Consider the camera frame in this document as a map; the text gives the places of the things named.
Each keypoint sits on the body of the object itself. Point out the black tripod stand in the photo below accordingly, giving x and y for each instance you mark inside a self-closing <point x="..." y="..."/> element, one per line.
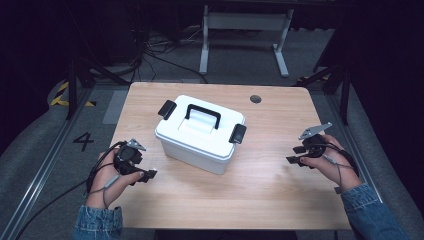
<point x="72" y="86"/>
<point x="345" y="90"/>

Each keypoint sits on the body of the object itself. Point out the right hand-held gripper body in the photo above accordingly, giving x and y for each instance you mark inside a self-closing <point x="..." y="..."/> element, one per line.
<point x="315" y="146"/>

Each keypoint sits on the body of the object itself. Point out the white metal table frame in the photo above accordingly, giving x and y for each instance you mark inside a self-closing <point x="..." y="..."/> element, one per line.
<point x="246" y="21"/>

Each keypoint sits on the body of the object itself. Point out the person's right hand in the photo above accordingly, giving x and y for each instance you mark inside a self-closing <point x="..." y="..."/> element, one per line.
<point x="336" y="170"/>

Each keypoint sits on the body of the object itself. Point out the grey round table grommet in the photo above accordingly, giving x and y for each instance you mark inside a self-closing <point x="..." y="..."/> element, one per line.
<point x="255" y="99"/>

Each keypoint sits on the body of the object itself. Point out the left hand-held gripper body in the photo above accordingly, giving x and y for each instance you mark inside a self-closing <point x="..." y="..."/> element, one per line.
<point x="126" y="158"/>

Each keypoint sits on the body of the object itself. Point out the grey floor tape patch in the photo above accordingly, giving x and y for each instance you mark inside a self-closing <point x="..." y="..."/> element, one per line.
<point x="115" y="107"/>

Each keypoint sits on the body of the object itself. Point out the person's left hand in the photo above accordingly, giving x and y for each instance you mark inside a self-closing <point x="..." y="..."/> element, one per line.
<point x="103" y="181"/>

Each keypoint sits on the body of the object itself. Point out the white plastic storage box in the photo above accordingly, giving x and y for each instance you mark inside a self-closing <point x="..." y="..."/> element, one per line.
<point x="195" y="156"/>

